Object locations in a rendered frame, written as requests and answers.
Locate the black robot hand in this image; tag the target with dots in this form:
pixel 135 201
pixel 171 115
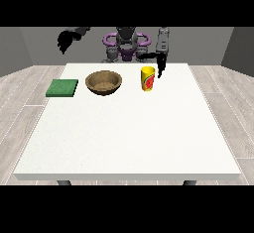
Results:
pixel 160 61
pixel 65 39

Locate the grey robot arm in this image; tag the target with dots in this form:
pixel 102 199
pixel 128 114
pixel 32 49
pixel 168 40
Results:
pixel 162 40
pixel 82 29

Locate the yellow cup with melon print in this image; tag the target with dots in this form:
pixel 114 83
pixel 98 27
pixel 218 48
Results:
pixel 148 78

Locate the green square pad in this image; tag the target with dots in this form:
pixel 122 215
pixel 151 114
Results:
pixel 62 88

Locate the brown wooden bowl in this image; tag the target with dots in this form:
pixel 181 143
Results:
pixel 103 82

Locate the grey robot trunk purple rings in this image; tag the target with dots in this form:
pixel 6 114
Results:
pixel 126 47

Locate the dark table leg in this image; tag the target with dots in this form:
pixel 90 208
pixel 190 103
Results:
pixel 190 182
pixel 64 182

